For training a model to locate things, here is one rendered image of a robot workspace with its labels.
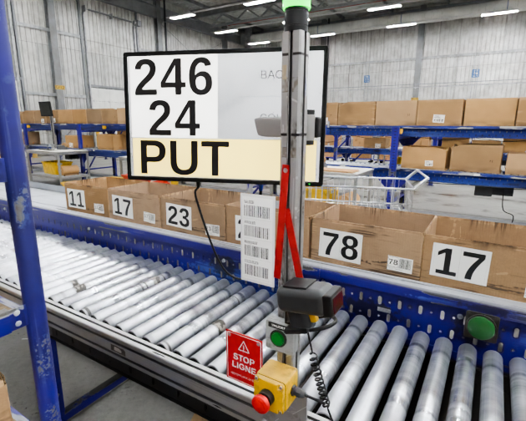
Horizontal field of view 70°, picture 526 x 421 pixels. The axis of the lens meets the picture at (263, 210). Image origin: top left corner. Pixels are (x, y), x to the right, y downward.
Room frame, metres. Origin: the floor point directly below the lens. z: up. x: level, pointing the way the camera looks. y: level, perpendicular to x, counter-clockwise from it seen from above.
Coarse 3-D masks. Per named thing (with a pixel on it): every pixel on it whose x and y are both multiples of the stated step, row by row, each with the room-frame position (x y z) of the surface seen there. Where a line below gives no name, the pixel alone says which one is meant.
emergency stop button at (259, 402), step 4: (256, 396) 0.64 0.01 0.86; (260, 396) 0.64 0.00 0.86; (264, 396) 0.64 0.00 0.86; (252, 400) 0.65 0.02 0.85; (256, 400) 0.64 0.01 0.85; (260, 400) 0.63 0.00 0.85; (264, 400) 0.63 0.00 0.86; (252, 404) 0.64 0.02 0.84; (256, 404) 0.64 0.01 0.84; (260, 404) 0.63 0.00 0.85; (264, 404) 0.63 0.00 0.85; (268, 404) 0.63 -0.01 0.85; (256, 408) 0.64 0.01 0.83; (260, 408) 0.63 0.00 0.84; (264, 408) 0.63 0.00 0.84; (268, 408) 0.63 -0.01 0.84; (260, 412) 0.63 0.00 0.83; (264, 412) 0.63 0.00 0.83
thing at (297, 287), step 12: (288, 288) 0.66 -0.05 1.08; (300, 288) 0.65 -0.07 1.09; (312, 288) 0.64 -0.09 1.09; (324, 288) 0.64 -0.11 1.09; (336, 288) 0.65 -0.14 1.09; (288, 300) 0.65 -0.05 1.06; (300, 300) 0.64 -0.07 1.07; (312, 300) 0.63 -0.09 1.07; (324, 300) 0.62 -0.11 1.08; (336, 300) 0.63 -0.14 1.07; (288, 312) 0.67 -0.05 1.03; (300, 312) 0.64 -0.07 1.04; (312, 312) 0.63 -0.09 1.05; (324, 312) 0.62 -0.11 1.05; (336, 312) 0.63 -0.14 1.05; (300, 324) 0.66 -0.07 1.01; (312, 324) 0.66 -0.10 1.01
